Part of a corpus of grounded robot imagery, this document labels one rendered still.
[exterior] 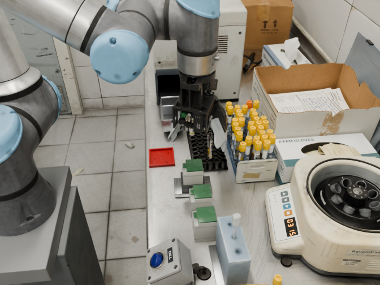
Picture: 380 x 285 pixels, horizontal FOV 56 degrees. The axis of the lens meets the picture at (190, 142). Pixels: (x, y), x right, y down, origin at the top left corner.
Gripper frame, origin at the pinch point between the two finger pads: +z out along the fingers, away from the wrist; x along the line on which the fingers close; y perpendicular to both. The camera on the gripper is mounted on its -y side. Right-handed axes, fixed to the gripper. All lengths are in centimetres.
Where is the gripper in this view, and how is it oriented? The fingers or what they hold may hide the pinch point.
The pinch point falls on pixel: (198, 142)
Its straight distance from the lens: 83.3
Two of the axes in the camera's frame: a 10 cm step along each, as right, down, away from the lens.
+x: 9.6, 1.9, -2.3
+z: 0.0, 7.7, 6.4
